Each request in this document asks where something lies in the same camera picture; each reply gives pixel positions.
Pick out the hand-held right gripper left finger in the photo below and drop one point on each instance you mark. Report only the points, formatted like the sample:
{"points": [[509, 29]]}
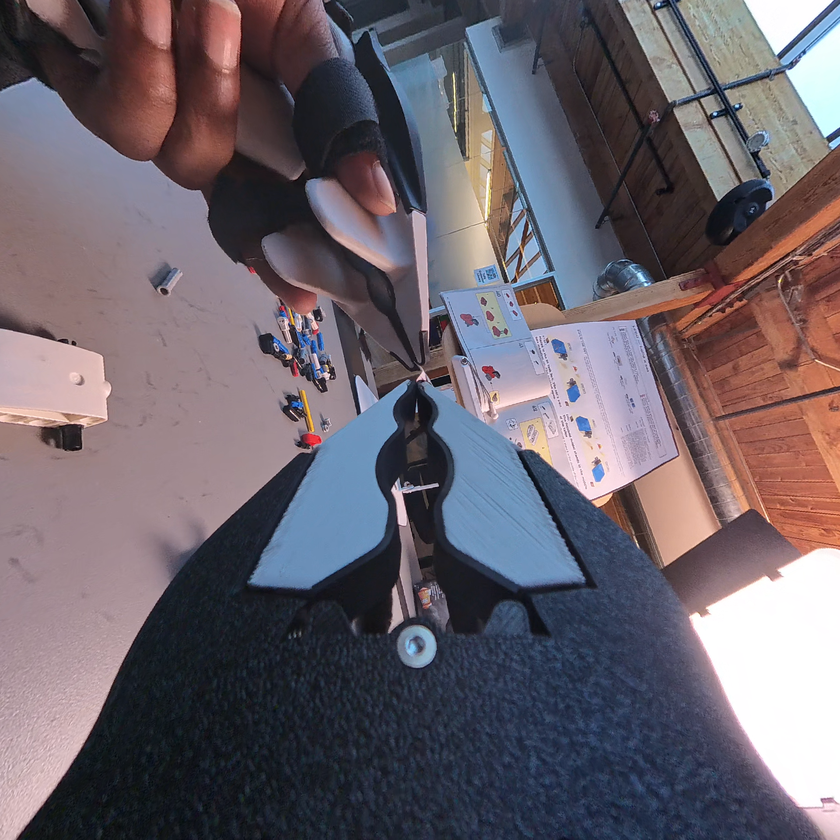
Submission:
{"points": [[328, 518]]}

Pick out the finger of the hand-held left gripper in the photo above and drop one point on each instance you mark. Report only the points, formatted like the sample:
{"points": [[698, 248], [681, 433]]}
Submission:
{"points": [[418, 282], [377, 328]]}

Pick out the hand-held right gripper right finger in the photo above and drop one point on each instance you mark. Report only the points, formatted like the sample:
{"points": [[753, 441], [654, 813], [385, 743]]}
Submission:
{"points": [[505, 518]]}

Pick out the pile of small toy pieces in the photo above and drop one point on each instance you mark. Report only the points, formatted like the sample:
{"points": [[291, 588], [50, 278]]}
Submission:
{"points": [[305, 348]]}

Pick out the white curved toy panel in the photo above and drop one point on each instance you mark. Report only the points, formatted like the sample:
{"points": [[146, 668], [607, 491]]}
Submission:
{"points": [[46, 380]]}

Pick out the printed task sheet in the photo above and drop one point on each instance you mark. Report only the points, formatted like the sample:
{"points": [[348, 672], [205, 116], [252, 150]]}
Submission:
{"points": [[617, 407]]}

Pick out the person's left hand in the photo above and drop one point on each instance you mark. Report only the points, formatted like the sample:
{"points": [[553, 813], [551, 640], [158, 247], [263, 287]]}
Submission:
{"points": [[164, 79]]}

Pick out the white stand base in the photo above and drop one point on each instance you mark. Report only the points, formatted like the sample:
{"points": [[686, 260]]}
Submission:
{"points": [[366, 394]]}

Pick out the red toy liftarm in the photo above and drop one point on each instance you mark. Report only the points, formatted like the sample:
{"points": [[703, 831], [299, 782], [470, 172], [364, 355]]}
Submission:
{"points": [[310, 440]]}

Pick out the yellow toy axle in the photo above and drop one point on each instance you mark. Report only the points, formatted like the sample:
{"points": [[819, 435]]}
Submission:
{"points": [[306, 410]]}

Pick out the printed box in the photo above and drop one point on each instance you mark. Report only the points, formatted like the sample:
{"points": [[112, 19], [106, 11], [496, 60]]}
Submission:
{"points": [[428, 596]]}

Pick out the blue toy pin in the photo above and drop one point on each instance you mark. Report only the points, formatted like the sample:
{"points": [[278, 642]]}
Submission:
{"points": [[293, 407]]}

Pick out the pale toy tube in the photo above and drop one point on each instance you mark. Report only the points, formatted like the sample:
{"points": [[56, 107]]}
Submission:
{"points": [[168, 280]]}

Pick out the black metal railing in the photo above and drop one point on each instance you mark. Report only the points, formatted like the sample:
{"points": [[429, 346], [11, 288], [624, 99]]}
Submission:
{"points": [[695, 79]]}

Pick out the silver ventilation duct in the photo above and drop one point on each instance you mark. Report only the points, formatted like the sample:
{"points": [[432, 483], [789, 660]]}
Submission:
{"points": [[682, 394]]}

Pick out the pale wooden post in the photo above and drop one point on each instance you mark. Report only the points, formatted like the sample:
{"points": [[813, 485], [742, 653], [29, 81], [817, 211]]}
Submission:
{"points": [[636, 295]]}

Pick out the black round wall fitting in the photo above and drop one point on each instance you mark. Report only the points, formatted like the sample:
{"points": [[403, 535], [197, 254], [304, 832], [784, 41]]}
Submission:
{"points": [[738, 213]]}

